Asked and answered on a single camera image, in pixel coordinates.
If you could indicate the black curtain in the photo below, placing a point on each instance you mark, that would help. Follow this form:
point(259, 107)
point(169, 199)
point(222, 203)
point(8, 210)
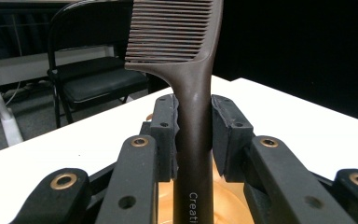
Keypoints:
point(307, 46)

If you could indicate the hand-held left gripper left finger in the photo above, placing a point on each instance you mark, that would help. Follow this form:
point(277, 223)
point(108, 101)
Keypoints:
point(130, 186)

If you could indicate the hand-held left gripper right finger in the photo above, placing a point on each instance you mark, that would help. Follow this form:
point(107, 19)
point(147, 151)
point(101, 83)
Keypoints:
point(279, 186)

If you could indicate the dark brown comb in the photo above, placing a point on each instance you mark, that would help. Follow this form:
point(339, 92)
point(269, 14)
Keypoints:
point(192, 124)

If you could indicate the black folding chair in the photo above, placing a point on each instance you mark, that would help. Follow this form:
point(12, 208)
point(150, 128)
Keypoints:
point(99, 84)

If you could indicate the white board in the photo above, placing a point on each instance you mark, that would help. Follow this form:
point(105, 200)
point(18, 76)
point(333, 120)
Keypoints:
point(292, 124)

